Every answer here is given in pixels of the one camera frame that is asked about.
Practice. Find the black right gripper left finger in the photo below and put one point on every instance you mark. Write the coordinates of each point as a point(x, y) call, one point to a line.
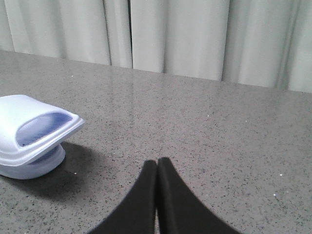
point(136, 213)

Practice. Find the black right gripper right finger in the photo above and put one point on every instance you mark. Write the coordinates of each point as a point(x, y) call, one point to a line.
point(179, 210)

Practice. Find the pale green curtain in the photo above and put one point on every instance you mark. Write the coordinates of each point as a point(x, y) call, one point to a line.
point(258, 42)

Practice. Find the light blue slipper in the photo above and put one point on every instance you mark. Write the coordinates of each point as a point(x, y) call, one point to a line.
point(37, 168)
point(30, 128)

